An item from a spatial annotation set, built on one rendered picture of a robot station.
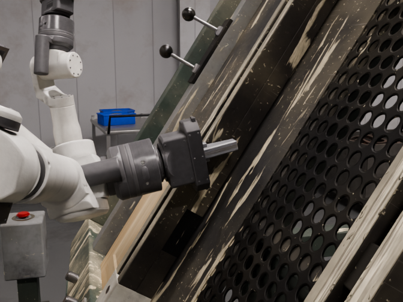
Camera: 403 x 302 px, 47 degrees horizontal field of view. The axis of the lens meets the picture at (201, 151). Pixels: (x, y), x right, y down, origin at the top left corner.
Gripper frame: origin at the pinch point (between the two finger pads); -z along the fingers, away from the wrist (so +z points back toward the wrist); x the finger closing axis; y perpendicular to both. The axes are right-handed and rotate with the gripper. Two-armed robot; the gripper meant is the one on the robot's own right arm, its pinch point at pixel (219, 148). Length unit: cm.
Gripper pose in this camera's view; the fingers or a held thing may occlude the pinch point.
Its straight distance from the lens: 77.4
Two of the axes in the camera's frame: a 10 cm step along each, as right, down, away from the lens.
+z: -9.5, 2.4, -1.9
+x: -1.9, -9.5, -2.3
